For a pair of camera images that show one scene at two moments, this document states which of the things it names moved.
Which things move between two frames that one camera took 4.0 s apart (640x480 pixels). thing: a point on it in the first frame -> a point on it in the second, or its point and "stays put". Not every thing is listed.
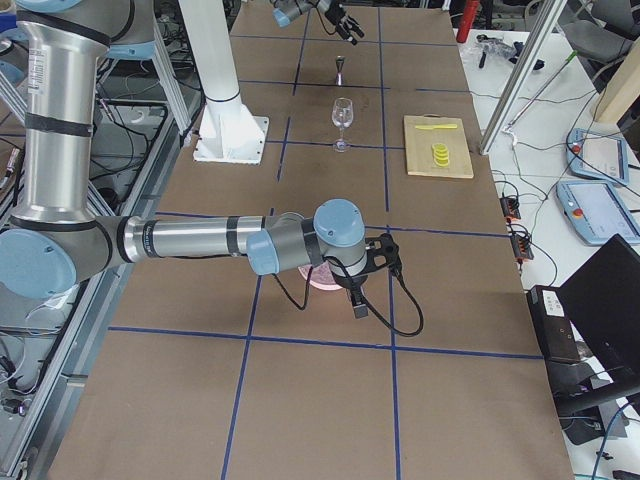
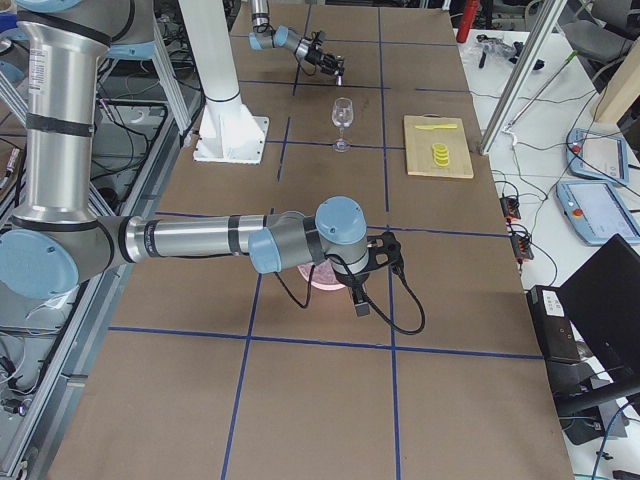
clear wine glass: [342, 117] stays put
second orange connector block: [521, 248] stays put
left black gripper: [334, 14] -> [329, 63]
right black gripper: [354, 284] stays put
